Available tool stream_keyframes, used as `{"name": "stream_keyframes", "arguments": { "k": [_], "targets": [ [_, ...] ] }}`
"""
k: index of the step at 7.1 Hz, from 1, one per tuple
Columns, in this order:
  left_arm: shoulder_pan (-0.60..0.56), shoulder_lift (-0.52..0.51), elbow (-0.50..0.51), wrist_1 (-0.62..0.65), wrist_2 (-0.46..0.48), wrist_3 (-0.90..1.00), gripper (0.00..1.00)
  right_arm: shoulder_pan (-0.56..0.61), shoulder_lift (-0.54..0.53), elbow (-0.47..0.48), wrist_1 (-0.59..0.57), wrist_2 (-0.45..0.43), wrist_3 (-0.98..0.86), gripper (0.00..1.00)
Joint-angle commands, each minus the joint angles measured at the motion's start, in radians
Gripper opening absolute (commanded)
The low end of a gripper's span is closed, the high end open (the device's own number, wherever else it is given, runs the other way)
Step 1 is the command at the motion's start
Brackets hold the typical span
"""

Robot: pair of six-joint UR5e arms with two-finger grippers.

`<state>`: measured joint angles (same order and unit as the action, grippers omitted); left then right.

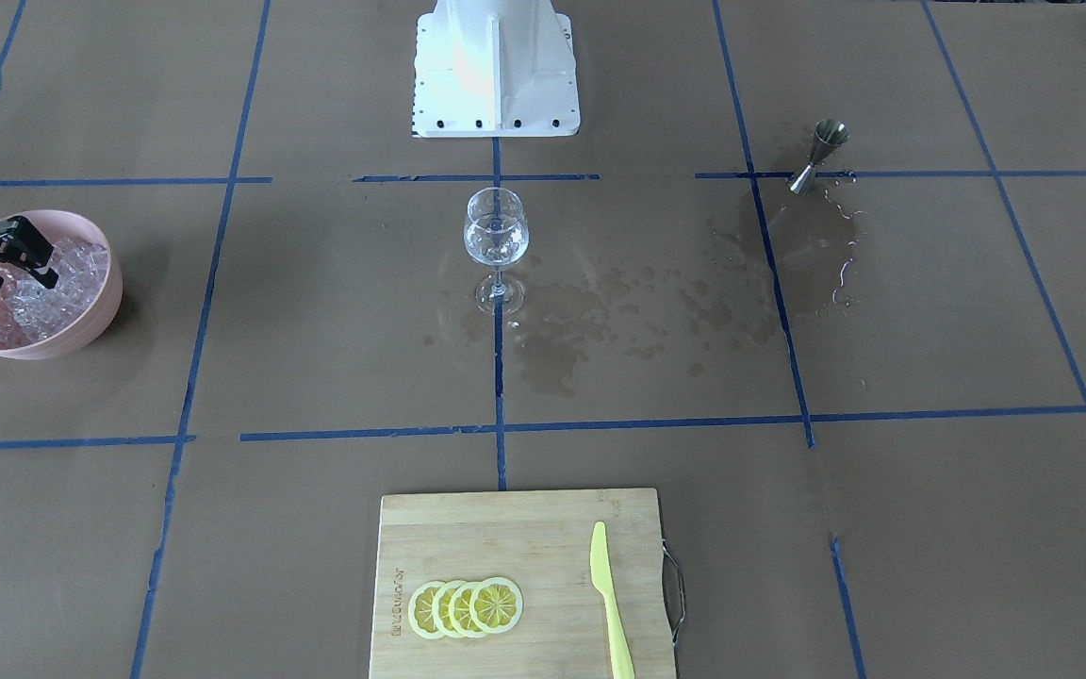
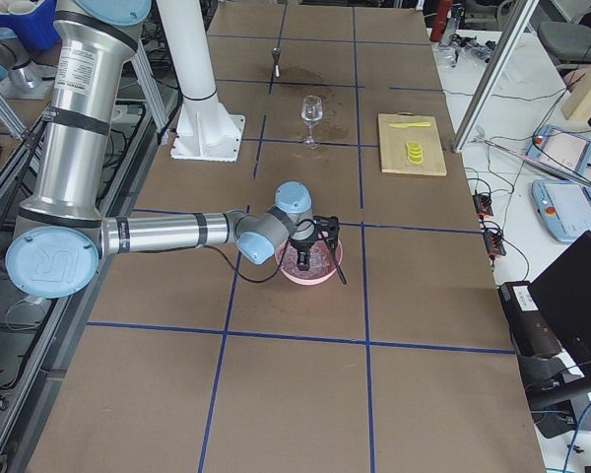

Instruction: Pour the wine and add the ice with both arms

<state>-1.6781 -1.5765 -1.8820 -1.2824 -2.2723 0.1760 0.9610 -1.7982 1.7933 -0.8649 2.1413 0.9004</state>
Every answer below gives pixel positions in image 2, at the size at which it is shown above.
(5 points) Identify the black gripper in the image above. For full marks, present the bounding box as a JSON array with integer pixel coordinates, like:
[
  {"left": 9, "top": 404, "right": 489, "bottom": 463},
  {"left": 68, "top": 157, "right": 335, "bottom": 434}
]
[{"left": 289, "top": 215, "right": 340, "bottom": 271}]

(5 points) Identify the steel double jigger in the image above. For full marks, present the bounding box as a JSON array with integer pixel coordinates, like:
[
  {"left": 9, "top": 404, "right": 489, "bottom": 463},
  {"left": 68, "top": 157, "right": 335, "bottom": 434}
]
[{"left": 271, "top": 47, "right": 281, "bottom": 79}]

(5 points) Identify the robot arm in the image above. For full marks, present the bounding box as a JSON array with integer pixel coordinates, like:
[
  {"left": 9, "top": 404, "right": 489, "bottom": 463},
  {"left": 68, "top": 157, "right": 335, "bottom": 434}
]
[{"left": 4, "top": 1, "right": 340, "bottom": 299}]

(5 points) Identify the clear ice cubes pile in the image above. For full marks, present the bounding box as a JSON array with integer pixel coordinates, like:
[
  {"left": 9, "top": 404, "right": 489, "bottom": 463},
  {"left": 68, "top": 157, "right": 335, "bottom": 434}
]
[{"left": 282, "top": 244, "right": 334, "bottom": 279}]

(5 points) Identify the clear wine glass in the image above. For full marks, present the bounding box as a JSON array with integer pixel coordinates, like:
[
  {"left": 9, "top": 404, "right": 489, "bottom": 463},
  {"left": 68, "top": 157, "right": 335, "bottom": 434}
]
[{"left": 300, "top": 96, "right": 323, "bottom": 149}]

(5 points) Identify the pink bowl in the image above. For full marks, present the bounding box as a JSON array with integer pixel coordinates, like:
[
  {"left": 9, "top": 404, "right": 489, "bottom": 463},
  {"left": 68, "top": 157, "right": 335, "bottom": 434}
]
[{"left": 275, "top": 240, "right": 337, "bottom": 286}]

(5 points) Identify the bamboo cutting board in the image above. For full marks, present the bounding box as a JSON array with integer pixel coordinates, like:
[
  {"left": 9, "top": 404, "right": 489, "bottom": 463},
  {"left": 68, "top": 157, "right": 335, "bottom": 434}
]
[{"left": 377, "top": 113, "right": 447, "bottom": 176}]

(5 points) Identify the yellow plastic knife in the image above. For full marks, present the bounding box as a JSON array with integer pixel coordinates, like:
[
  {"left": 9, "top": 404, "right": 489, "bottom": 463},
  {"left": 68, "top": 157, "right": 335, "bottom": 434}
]
[{"left": 388, "top": 121, "right": 431, "bottom": 129}]

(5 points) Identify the black box with label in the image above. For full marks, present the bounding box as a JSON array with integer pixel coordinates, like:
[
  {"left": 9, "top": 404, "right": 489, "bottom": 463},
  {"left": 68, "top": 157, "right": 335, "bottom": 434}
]
[{"left": 497, "top": 281, "right": 561, "bottom": 359}]

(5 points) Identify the clear plastic bag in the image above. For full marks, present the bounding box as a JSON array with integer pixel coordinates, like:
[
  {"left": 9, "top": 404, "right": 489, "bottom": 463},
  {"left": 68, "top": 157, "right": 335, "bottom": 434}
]
[{"left": 433, "top": 34, "right": 497, "bottom": 68}]

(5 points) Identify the near blue teach pendant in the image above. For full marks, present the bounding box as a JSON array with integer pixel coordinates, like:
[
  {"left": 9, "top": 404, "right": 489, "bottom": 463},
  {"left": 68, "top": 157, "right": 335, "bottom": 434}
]
[{"left": 531, "top": 179, "right": 591, "bottom": 243}]

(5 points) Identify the blue teach pendant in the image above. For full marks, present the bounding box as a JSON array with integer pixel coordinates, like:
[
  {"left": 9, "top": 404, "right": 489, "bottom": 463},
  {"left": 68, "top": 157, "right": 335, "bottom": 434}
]
[
  {"left": 527, "top": 125, "right": 591, "bottom": 173},
  {"left": 531, "top": 179, "right": 591, "bottom": 243}
]

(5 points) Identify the metal rod green tip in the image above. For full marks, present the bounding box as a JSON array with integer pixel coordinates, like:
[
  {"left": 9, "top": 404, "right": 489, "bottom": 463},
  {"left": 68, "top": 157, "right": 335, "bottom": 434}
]
[{"left": 470, "top": 133, "right": 591, "bottom": 190}]

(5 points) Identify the red fire extinguisher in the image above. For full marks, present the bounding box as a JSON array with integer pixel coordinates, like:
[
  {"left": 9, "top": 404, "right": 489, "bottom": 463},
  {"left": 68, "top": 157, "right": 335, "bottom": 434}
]
[{"left": 429, "top": 0, "right": 453, "bottom": 42}]

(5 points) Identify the far blue teach pendant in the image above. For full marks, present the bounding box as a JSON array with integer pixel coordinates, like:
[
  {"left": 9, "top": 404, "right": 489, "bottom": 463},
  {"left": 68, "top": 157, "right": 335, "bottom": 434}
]
[{"left": 527, "top": 125, "right": 591, "bottom": 173}]

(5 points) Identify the grey office chair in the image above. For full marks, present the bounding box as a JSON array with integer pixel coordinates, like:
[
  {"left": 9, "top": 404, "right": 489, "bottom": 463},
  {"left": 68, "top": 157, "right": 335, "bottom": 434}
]
[{"left": 536, "top": 1, "right": 591, "bottom": 68}]

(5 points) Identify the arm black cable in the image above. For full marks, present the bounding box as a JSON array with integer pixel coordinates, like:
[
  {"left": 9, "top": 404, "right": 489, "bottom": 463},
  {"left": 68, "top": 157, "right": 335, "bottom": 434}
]
[{"left": 204, "top": 219, "right": 349, "bottom": 286}]

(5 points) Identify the white camera pole base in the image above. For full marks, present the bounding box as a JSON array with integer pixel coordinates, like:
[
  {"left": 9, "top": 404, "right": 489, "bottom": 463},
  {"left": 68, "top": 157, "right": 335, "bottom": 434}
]
[{"left": 157, "top": 0, "right": 245, "bottom": 163}]

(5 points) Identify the aluminium frame post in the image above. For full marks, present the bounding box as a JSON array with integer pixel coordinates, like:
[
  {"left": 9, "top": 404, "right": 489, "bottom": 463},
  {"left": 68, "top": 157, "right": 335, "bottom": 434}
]
[{"left": 452, "top": 0, "right": 539, "bottom": 153}]

